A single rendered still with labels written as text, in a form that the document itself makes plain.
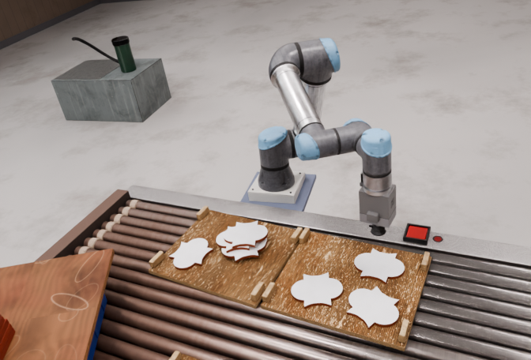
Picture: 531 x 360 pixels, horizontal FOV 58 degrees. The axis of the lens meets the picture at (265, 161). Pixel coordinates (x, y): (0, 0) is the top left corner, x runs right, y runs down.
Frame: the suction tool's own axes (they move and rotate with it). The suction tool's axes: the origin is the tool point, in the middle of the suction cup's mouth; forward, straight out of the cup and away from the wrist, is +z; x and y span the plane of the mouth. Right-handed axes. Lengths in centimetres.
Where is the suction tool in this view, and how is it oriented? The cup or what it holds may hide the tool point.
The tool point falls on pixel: (378, 230)
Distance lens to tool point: 143.3
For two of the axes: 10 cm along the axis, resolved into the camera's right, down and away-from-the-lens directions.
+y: 8.5, 1.6, -5.0
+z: 1.3, 8.5, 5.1
